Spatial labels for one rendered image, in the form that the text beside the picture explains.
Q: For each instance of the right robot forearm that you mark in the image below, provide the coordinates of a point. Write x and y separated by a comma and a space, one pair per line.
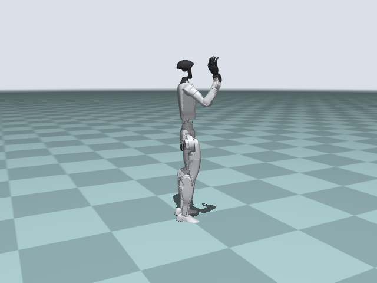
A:
213, 91

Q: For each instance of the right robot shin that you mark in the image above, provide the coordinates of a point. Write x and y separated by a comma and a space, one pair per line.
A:
187, 194

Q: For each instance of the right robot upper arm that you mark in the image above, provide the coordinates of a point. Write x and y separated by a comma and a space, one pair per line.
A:
190, 90

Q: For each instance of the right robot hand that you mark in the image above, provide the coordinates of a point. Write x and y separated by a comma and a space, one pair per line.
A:
212, 65

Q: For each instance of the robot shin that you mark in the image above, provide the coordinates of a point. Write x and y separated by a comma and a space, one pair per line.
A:
187, 194
180, 191

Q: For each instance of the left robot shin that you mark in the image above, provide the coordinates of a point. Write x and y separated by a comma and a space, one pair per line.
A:
180, 191

